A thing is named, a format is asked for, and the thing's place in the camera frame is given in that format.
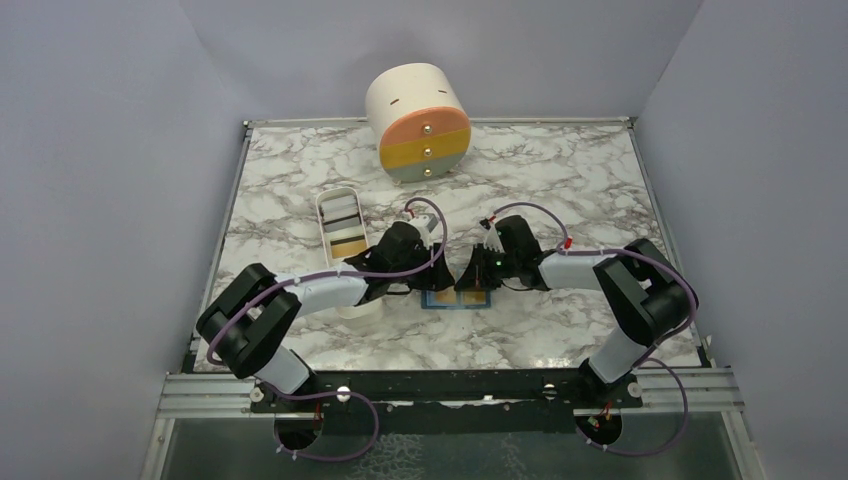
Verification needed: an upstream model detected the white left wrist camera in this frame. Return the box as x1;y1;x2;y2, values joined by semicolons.
408;214;440;249

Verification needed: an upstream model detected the round three-drawer mini cabinet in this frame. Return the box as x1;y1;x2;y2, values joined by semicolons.
365;63;472;183

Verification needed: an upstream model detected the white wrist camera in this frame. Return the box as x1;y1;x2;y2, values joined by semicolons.
408;214;440;249
481;219;504;253

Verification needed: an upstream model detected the long white card tray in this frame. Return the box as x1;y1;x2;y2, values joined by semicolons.
315;187;386;321

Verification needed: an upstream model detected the gold card in tray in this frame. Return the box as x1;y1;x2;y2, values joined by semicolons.
330;239;368;259

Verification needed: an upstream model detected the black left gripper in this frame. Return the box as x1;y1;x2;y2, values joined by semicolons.
389;242;455;292

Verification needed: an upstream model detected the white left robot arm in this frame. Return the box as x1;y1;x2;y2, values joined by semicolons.
195;221;455;411

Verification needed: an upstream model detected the blue leather card holder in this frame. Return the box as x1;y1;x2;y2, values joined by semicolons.
421;287;492;310

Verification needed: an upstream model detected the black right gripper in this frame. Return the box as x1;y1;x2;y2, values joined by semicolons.
455;243;519;291

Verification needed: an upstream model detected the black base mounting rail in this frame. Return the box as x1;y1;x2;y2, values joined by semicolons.
250;368;643;435

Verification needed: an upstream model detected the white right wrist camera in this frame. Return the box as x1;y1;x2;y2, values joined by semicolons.
481;219;504;253

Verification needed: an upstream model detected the gold credit card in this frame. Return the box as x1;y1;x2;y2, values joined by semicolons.
461;291;490;308
431;289;457;307

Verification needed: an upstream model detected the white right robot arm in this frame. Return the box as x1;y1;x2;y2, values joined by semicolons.
455;215;699;407

